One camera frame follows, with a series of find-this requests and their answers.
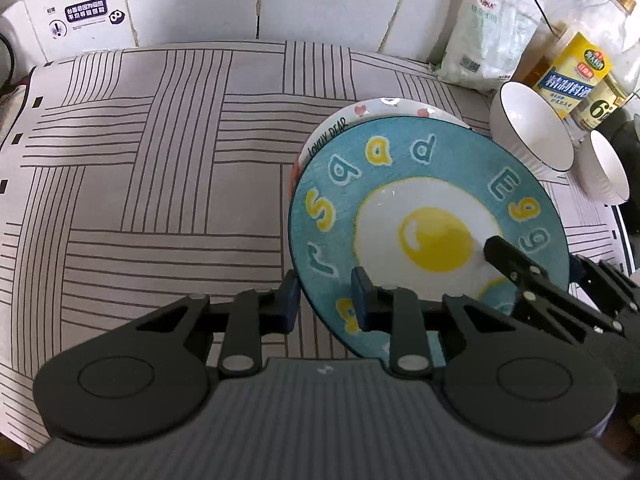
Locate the pink carrot lovely bear plate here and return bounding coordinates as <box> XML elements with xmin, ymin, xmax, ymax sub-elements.
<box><xmin>288</xmin><ymin>98</ymin><xmax>471</xmax><ymax>197</ymax></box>

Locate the cooking wine bottle yellow label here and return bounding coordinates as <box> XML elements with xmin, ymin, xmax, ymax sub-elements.
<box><xmin>513</xmin><ymin>0</ymin><xmax>636</xmax><ymax>118</ymax></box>

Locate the small white bowl near vinegar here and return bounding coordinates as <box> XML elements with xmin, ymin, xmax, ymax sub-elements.
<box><xmin>575</xmin><ymin>130</ymin><xmax>630</xmax><ymax>205</ymax></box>

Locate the striped white tablecloth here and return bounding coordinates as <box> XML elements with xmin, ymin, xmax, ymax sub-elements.
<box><xmin>0</xmin><ymin>39</ymin><xmax>626</xmax><ymax>453</ymax></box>

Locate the teal fried egg plate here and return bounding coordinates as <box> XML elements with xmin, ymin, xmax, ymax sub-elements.
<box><xmin>288</xmin><ymin>117</ymin><xmax>570</xmax><ymax>359</ymax></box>

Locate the white salt bag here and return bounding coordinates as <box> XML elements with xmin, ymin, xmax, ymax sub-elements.
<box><xmin>436</xmin><ymin>0</ymin><xmax>541</xmax><ymax>92</ymax></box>

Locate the white vinegar bottle yellow cap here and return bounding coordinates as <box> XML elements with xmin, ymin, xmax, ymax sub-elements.
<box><xmin>570</xmin><ymin>75</ymin><xmax>636</xmax><ymax>131</ymax></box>

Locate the wall sticker label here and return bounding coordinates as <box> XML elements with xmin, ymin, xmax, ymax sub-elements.
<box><xmin>26</xmin><ymin>0</ymin><xmax>134</xmax><ymax>60</ymax></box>

